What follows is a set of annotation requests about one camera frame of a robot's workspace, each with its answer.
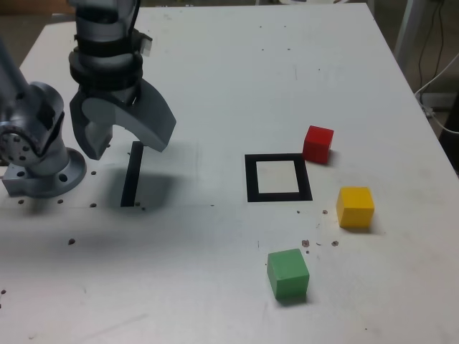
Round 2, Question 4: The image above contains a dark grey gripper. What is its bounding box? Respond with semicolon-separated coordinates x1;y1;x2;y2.
69;78;177;161

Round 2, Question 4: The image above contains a red cube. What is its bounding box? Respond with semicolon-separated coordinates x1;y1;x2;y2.
302;125;335;165

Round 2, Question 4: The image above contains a green cube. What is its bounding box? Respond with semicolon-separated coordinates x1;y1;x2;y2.
266;248;311;300

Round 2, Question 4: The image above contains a yellow cube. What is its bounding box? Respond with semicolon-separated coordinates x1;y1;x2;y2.
336;186;375;229

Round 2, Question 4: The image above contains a black tape square outline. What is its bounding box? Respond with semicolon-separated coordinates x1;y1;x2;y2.
244;153;313;203

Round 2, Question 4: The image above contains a black tape strip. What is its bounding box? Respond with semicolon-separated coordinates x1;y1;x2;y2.
120;140;144;208

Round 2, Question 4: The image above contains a white metal frame leg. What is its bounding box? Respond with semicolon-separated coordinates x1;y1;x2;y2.
394;0;422;69

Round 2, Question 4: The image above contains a white cable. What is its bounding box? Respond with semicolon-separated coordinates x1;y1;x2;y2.
414;52;459;134

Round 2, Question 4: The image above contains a thin black cable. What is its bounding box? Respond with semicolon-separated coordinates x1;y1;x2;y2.
417;0;445;92

